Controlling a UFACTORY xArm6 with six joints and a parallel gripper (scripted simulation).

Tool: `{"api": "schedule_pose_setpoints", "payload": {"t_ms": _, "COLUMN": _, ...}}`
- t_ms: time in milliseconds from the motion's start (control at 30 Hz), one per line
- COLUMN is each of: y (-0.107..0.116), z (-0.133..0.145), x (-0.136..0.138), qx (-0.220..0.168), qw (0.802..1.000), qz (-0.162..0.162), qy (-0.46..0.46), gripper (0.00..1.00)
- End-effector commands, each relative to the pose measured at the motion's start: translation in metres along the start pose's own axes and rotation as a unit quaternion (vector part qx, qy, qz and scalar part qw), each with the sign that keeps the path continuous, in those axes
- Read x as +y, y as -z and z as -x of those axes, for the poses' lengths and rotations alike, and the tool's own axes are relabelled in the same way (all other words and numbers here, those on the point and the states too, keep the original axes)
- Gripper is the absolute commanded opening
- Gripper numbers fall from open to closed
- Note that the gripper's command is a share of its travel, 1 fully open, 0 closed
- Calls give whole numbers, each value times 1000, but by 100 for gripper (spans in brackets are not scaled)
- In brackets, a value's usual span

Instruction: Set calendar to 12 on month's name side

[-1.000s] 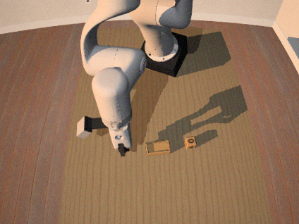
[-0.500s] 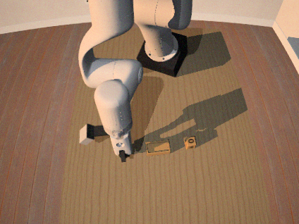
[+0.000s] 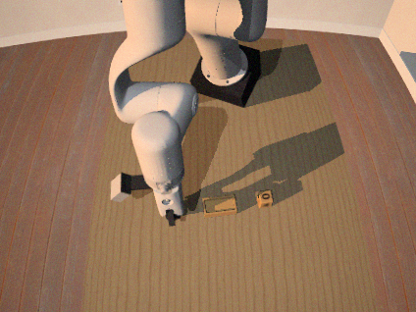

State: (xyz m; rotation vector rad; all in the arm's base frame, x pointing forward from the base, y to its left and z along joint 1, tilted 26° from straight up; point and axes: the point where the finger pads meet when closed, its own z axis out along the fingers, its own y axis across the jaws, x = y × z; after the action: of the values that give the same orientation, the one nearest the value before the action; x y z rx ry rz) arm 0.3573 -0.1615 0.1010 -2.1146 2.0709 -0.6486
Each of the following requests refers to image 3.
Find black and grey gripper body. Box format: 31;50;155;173
148;182;184;217

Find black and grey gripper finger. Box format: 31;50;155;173
166;209;181;226

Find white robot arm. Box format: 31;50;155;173
109;0;268;202

